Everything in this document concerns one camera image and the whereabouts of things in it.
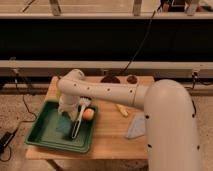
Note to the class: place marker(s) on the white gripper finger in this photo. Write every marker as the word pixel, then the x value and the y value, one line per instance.
pixel 73 116
pixel 60 110

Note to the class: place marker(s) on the green plastic tray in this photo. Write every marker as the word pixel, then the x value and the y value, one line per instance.
pixel 43 132

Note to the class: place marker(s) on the metal rail frame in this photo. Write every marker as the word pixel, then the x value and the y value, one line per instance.
pixel 156 69

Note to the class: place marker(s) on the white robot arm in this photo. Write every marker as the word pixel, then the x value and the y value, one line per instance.
pixel 170 117

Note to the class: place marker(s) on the yellow round fruit toy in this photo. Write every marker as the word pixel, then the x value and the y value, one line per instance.
pixel 88 114

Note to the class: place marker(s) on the black power adapter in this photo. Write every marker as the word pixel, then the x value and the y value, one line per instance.
pixel 5 140

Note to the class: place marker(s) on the dark red bowl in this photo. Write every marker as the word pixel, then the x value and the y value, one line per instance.
pixel 110 79

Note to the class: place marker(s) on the white cup with brown content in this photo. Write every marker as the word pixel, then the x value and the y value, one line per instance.
pixel 132 79

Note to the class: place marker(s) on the green sponge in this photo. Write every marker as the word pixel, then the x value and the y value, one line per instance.
pixel 64 125

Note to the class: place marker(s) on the yellow corn toy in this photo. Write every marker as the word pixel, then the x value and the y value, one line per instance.
pixel 122 110

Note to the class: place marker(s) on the light blue cloth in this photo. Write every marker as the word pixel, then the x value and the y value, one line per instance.
pixel 136 127

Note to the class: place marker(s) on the white dish brush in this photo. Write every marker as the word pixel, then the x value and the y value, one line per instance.
pixel 84 102

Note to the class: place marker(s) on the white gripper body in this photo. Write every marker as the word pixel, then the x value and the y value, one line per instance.
pixel 69 103

